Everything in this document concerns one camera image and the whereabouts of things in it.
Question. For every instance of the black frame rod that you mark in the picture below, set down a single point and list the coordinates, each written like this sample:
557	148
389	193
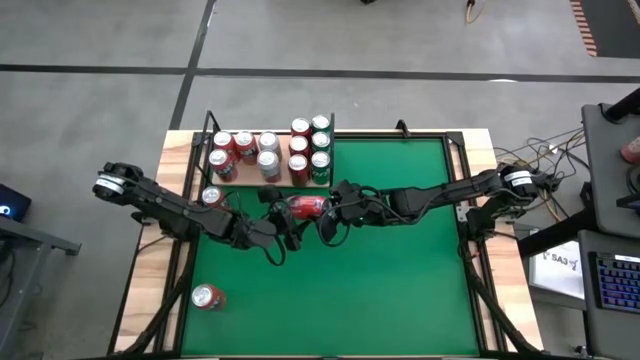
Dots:
207	125

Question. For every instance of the red Star Wars Coca-Cola can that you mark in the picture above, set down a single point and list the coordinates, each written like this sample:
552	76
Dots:
298	162

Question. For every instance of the red soda can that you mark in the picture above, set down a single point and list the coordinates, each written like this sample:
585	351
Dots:
204	296

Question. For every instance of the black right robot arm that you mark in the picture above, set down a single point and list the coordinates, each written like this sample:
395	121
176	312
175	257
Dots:
450	192

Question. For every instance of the grey desk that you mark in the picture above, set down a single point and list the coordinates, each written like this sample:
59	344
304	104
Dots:
600	330

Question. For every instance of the black device blue light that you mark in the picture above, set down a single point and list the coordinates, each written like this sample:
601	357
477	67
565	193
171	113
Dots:
17	200

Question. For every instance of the grey metal stand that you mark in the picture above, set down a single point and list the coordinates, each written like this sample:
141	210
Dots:
30	235

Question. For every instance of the red Coca-Cola can black script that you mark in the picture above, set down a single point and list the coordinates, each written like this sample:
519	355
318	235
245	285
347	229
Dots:
301	126

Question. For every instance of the black aluminium table frame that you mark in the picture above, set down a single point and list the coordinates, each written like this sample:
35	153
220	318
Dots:
435	135

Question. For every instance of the black power strip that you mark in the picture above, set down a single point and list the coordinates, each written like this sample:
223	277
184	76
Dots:
552	186

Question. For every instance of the green Sprite can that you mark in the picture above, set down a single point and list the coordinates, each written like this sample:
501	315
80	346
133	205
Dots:
321	123
320	141
320	162

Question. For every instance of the green table mat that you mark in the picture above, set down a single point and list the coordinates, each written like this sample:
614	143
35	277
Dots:
320	320

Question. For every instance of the backlit keyboard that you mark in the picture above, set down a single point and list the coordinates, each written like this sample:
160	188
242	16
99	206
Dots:
617	282

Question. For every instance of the black clamp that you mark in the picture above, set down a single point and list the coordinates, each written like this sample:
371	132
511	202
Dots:
401	127

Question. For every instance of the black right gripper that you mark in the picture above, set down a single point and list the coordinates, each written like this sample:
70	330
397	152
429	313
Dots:
367	207

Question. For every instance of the black desk support beam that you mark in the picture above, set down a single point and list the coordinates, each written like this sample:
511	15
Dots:
555	232

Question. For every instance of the white pink soda can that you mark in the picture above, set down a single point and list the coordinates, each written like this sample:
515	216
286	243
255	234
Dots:
267	160
632	151
268	140

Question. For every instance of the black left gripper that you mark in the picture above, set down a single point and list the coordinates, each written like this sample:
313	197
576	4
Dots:
255	234

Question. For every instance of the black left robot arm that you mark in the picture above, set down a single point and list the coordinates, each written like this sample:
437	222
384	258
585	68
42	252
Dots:
165	205

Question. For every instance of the white SA3 sign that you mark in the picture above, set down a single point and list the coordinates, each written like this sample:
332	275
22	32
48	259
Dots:
557	272

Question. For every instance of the grey side table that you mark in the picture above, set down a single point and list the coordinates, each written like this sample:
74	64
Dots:
602	165

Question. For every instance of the red Fanta strawberry can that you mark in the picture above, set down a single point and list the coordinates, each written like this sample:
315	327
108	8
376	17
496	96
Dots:
307	206
222	139
218	159
244	140
212	195

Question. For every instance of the light wooden shelf board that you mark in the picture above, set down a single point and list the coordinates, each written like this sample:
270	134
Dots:
247	175

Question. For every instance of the black floor mat orange stripe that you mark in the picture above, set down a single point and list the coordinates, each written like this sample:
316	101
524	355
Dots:
615	25

